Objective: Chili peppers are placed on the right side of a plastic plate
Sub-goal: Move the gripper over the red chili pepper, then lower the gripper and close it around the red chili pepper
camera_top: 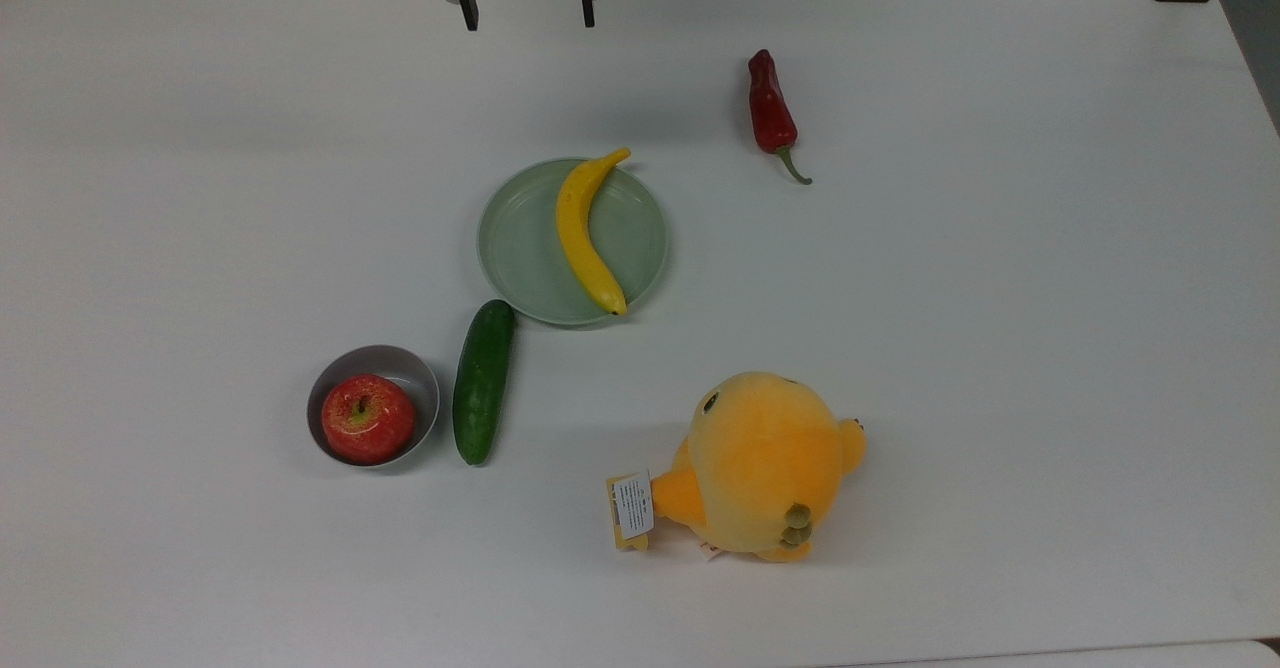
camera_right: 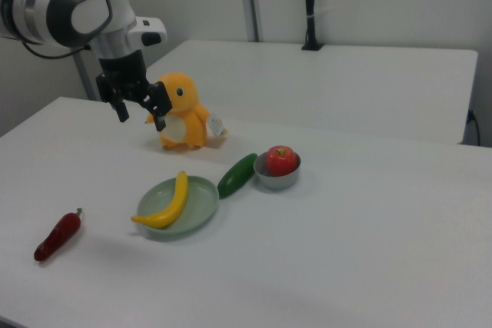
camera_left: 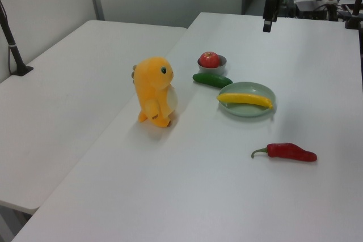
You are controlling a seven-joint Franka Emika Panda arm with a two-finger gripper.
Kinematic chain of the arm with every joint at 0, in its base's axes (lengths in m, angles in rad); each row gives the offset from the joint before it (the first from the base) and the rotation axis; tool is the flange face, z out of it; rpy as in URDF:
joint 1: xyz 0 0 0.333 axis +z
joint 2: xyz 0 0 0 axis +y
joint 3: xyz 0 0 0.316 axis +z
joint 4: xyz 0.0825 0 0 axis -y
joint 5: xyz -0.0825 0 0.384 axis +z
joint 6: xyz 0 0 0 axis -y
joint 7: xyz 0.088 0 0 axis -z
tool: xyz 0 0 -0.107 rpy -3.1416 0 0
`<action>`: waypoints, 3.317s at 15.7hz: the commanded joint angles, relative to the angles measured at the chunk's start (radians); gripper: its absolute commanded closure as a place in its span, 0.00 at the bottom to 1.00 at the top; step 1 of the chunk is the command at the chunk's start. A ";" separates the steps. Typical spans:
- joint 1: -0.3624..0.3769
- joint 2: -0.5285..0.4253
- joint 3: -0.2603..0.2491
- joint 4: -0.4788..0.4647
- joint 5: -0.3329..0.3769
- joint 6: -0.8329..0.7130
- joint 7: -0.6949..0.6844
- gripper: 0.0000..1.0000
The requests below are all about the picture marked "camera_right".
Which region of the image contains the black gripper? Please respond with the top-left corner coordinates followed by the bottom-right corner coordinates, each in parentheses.
top-left (95, 50), bottom-right (172, 133)

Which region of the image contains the red chili pepper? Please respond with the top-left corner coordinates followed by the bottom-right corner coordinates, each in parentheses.
top-left (33, 207), bottom-right (84, 263)

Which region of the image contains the light green plastic plate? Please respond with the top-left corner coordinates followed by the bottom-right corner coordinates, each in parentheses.
top-left (136, 175), bottom-right (221, 237)

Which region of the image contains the orange plush dinosaur toy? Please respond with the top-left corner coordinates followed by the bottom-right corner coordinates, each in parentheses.
top-left (145, 71), bottom-right (211, 151)

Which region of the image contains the white paper plush tag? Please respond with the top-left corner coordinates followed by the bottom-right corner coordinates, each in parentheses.
top-left (206, 111), bottom-right (228, 139)

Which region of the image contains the yellow toy banana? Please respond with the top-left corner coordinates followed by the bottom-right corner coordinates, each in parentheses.
top-left (131, 170), bottom-right (189, 229)

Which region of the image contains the green toy cucumber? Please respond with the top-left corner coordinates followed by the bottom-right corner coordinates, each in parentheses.
top-left (217, 153), bottom-right (259, 198)

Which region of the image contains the red toy apple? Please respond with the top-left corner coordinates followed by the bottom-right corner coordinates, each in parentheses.
top-left (265, 145), bottom-right (298, 177)

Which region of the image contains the grey metal bowl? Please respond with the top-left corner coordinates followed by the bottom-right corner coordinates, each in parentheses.
top-left (253, 151), bottom-right (302, 191)

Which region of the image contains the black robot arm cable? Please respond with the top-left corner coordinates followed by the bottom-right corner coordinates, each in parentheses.
top-left (21, 38), bottom-right (94, 61)

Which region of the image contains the black camera stand pole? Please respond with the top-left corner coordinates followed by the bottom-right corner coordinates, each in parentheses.
top-left (301, 0), bottom-right (326, 52)

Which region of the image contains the black power cable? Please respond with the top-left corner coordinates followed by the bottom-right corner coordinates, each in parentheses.
top-left (466, 108), bottom-right (482, 147)

